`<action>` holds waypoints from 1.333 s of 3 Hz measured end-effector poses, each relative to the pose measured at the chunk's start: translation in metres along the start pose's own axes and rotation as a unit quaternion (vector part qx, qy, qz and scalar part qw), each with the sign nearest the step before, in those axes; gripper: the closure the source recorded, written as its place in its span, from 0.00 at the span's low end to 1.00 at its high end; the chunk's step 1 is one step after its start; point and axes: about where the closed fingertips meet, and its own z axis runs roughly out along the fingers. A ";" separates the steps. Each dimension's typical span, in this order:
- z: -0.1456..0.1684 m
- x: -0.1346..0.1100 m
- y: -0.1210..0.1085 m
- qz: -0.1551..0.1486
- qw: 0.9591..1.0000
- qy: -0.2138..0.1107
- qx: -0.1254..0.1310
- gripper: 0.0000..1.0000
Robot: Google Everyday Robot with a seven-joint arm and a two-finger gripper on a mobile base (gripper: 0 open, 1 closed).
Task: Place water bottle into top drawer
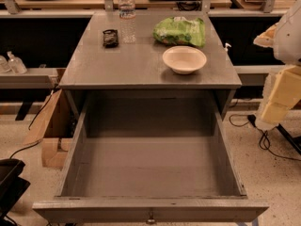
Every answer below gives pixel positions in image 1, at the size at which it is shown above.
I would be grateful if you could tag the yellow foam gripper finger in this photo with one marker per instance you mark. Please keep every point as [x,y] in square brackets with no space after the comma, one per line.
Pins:
[281,92]
[266,38]

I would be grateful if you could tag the clear plastic water bottle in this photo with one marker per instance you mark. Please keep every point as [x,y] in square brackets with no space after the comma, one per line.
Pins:
[127,20]

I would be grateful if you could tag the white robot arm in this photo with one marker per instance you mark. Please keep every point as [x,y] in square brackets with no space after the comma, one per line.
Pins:
[287,41]

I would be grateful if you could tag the small white pump bottle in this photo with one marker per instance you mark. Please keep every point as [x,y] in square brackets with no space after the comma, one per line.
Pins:
[227,47]

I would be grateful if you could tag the open grey top drawer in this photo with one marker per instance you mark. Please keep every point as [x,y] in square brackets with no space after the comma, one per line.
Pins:
[140,151]

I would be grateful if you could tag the metal drawer knob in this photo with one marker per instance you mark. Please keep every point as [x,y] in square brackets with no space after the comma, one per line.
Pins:
[151,220]

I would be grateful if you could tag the clear sanitizer bottle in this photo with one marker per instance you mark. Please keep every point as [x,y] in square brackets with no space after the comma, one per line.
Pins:
[16,64]

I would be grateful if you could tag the white bowl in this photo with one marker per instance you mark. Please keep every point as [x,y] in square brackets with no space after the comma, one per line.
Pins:
[184,59]

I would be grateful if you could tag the green chip bag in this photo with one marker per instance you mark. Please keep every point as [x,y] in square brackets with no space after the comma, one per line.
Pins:
[180,31]

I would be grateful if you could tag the black snack packet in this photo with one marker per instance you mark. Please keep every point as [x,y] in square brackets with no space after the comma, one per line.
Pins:
[110,38]

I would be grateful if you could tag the grey cabinet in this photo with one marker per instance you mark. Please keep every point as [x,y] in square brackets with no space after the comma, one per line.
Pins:
[139,65]

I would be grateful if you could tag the cardboard box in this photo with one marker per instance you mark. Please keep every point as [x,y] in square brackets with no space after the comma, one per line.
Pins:
[50,129]

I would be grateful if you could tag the grey metal shelf rack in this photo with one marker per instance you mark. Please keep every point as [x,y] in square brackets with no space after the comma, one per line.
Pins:
[111,4]

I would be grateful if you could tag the black object bottom left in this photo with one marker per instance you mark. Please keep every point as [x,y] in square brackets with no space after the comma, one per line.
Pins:
[12,186]

